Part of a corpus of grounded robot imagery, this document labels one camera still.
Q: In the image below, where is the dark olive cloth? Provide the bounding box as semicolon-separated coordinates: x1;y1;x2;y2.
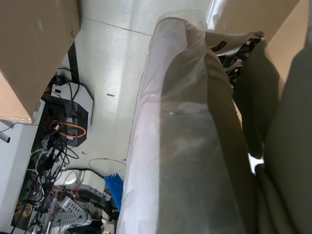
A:
206;36;312;234

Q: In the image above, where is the orange cable loop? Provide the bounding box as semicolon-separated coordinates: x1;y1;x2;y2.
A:
50;120;88;139

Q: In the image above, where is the black chair base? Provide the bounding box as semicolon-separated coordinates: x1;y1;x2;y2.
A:
211;31;267;84

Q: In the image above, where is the black and white machine base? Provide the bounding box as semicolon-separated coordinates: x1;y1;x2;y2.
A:
40;75;95;148

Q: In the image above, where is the brown cardboard box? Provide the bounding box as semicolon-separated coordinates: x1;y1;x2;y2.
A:
0;0;82;124

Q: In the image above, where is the large tan cardboard panel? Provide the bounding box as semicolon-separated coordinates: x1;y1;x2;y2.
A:
214;0;312;98

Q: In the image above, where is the grey perforated metal bracket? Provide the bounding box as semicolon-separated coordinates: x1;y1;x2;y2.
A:
54;196;92;224

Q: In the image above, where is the white rounded device housing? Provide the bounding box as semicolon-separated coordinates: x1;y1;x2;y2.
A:
64;169;107;194

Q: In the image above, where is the white cabinet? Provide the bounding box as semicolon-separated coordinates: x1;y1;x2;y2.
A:
0;118;47;234

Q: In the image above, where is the thin white wire loop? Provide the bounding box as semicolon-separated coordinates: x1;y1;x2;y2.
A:
88;157;128;175

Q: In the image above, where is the blue plastic comb piece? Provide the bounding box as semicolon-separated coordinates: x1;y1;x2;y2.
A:
103;173;126;212

